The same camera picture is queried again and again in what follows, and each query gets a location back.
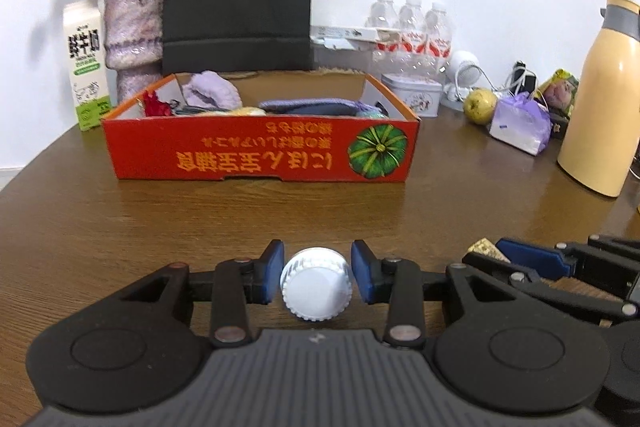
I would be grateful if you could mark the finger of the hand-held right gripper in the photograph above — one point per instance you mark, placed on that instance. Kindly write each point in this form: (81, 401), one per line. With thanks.
(535, 257)
(517, 281)

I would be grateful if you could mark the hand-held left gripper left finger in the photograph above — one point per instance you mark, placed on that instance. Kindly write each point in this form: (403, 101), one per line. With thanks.
(274, 269)

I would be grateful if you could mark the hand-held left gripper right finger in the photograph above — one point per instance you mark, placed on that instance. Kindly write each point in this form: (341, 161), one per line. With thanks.
(361, 272)

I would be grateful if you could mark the gold glitter piece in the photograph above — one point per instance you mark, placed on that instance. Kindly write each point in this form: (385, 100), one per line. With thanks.
(487, 252)

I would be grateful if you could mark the white bottle cap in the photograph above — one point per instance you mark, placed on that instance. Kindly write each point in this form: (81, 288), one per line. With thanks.
(315, 287)

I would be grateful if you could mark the red cardboard box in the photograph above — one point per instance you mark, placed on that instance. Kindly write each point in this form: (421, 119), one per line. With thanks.
(250, 152)

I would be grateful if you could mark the white and yellow plush toy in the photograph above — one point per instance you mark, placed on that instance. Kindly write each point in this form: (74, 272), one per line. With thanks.
(245, 111)

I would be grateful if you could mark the dark navy pouch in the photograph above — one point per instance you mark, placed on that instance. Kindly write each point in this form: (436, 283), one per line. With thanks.
(310, 108)

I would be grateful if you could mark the purple fluffy headband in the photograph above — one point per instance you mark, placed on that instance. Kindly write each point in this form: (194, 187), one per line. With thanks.
(212, 89)

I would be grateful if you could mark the red flower hair clip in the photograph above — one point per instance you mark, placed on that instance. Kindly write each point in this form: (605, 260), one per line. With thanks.
(156, 106)

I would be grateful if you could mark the purple tissue pack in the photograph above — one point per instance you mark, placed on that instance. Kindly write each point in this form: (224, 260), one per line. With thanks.
(520, 127)

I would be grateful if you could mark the yellow green pear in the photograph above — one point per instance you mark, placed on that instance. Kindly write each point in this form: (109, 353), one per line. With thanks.
(480, 107)

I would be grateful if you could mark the yellow thermos jug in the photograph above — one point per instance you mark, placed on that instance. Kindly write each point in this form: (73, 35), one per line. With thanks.
(605, 107)

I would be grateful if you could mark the colourful snack bag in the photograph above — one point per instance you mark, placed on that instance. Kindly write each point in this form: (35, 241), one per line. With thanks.
(560, 89)

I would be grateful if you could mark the white printed tin box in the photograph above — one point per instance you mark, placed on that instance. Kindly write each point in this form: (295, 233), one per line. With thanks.
(412, 94)

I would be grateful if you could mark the white round desk gadget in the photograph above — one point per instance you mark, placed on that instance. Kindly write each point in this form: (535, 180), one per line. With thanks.
(462, 67)

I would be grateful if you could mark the flat white carton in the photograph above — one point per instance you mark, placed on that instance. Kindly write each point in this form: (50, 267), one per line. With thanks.
(342, 37)

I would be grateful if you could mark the white green milk carton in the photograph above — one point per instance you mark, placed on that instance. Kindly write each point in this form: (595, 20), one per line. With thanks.
(87, 72)

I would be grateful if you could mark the purple mottled vase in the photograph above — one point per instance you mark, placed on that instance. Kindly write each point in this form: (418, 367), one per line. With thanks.
(132, 37)

